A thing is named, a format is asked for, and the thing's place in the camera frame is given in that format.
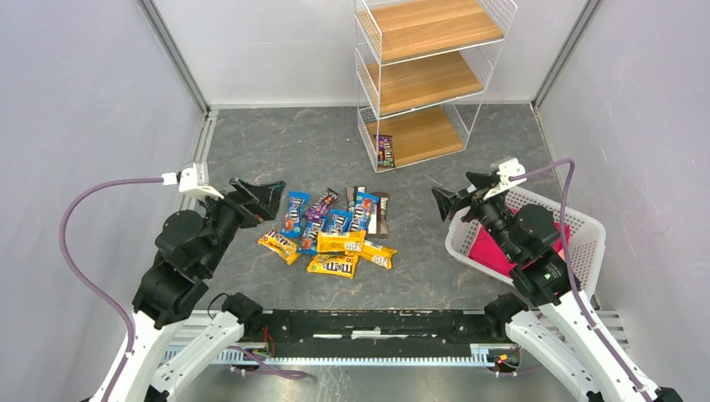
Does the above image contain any brown candy bar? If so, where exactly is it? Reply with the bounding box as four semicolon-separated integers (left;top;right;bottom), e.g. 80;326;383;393
368;192;390;239
345;186;366;212

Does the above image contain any blue candy bag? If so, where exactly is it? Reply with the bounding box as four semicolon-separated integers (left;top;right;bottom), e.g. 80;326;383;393
348;192;379;231
297;217;328;255
280;191;310;239
324;209;352;234

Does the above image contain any yellow candy bag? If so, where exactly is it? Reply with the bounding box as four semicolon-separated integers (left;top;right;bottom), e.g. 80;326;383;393
258;229;301;265
316;230;367;254
359;240;397;270
307;254;358;279

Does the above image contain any yellow candy bag top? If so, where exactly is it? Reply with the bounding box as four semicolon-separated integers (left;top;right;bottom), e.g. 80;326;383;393
316;230;367;254

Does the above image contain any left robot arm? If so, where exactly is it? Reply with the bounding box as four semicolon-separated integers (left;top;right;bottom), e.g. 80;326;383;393
90;169;286;401

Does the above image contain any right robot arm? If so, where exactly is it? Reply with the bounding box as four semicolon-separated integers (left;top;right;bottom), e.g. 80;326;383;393
432;172;681;401

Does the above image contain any purple candy bag on floor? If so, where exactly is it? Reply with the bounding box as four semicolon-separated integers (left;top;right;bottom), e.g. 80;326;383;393
304;188;340;221

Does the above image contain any bottom wooden shelf board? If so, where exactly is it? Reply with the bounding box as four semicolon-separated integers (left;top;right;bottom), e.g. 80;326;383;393
358;105;469;171

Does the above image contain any wooden shelf board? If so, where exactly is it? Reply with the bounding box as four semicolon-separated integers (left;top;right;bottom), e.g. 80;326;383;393
359;52;484;117
358;105;469;171
354;1;517;65

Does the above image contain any purple candy bag on shelf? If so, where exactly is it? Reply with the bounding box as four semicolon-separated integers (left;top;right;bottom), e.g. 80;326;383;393
373;135;395;168

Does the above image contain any yellow candy bag bottom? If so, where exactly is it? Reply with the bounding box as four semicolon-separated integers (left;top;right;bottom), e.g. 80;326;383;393
307;254;358;279

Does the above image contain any middle wooden shelf board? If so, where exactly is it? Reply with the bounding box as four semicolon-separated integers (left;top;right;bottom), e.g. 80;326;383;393
359;52;484;117

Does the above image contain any top wooden shelf board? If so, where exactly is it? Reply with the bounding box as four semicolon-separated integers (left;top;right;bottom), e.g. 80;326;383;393
354;1;517;65

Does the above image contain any pink cloth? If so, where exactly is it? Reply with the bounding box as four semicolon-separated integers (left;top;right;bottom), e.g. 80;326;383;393
469;204;571;281

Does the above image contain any white plastic basket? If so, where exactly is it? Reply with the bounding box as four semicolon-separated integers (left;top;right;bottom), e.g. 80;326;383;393
445;187;606;299

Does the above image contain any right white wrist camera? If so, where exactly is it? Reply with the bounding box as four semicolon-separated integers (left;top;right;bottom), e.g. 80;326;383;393
483;157;527;200

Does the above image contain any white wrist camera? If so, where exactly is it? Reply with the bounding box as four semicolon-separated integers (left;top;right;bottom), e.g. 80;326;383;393
161;161;224;201
483;157;527;200

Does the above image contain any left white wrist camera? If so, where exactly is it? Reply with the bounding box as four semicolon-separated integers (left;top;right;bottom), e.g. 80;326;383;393
161;161;224;201

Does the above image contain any white wire shelf rack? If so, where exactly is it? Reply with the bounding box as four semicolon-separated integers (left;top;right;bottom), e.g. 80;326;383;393
353;0;517;173

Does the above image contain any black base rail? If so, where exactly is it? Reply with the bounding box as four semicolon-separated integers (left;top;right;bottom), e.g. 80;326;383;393
240;309;517;358

